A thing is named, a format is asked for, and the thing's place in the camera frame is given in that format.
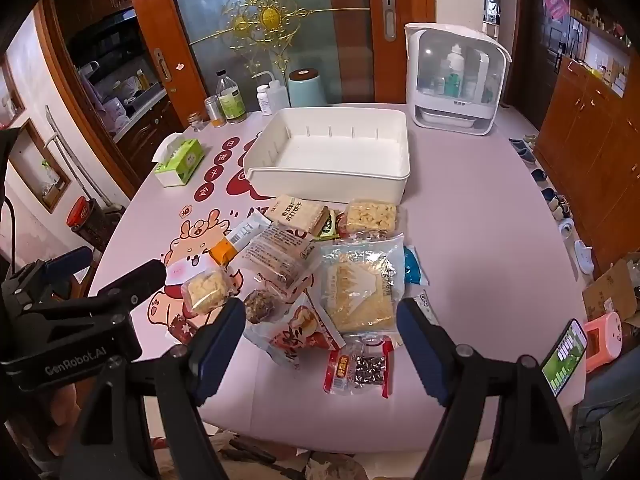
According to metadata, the clear yellow puff pack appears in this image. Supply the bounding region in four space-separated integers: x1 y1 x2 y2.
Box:
340 199 401 239

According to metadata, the large yellow cracker pack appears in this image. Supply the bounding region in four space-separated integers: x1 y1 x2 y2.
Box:
316 234 406 335

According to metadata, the white plastic storage bin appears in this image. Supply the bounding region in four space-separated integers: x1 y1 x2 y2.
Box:
243 107 411 204

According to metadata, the glass bottle with green label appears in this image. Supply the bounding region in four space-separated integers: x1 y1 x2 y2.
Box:
216 70 246 125

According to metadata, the wooden glass sliding door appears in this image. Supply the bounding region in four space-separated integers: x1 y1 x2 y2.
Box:
122 0 436 111

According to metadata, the white teal bottle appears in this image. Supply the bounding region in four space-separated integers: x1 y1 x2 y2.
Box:
444 45 466 97

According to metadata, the small blue packet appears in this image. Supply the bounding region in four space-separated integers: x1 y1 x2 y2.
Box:
403 246 430 286

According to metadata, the wooden wall cabinet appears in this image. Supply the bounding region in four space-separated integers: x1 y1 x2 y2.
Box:
530 0 640 281

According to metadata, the kitchen cabinet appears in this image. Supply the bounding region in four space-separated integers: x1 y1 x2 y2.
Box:
112 87 188 176

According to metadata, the translucent squeeze bottle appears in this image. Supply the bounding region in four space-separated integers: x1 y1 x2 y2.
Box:
251 72 291 113

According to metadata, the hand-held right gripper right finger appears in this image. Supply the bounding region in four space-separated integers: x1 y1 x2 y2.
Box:
396 297 583 480

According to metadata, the brown nut ball pack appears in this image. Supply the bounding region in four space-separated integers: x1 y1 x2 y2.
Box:
243 287 283 325

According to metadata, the red white cartoon packet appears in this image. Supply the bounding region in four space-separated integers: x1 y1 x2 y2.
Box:
243 294 347 371

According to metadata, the small yellow rice cake pack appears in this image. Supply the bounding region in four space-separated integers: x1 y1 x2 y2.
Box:
181 267 233 316

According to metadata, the mint canister with brown lid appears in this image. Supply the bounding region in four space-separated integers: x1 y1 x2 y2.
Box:
288 68 327 107

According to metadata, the black basket with red lid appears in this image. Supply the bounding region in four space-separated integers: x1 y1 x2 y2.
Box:
66 196 126 253

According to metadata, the pink plastic stool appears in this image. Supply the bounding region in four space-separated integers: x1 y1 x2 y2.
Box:
582 311 623 373

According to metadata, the row of shoes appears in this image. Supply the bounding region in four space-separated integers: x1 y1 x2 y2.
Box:
508 132 596 276

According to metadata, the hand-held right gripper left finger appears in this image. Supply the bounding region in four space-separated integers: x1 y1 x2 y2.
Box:
60 297 247 480

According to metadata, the smartphone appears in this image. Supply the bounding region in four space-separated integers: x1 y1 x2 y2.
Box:
541 318 588 400

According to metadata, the white cabinet with clear door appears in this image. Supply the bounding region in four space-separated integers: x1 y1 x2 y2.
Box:
404 22 512 137

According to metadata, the small jar with orange contents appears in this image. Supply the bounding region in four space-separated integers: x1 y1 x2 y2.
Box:
204 95 224 128

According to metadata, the person's leg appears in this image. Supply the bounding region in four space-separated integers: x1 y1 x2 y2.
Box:
572 355 640 480

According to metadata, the clear brown cake pack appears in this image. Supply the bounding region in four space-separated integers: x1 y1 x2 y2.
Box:
241 222 313 296

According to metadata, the cardboard box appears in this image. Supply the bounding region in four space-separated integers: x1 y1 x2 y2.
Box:
582 252 640 328

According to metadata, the dark entry door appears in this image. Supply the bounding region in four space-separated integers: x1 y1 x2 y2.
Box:
517 0 571 106

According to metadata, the wooden wall frame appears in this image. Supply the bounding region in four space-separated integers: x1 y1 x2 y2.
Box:
7 117 72 213

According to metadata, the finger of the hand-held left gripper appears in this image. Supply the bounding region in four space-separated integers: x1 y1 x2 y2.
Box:
41 246 94 282
95 259 167 311

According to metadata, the beige cracker packet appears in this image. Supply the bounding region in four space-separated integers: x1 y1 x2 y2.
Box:
264 195 331 237

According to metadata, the green tissue box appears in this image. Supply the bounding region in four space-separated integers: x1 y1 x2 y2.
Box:
153 133 206 188

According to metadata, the red packet of silver candies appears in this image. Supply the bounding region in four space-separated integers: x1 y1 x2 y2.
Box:
322 335 396 398

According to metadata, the grey orange snack bar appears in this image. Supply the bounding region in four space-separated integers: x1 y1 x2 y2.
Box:
209 210 271 266

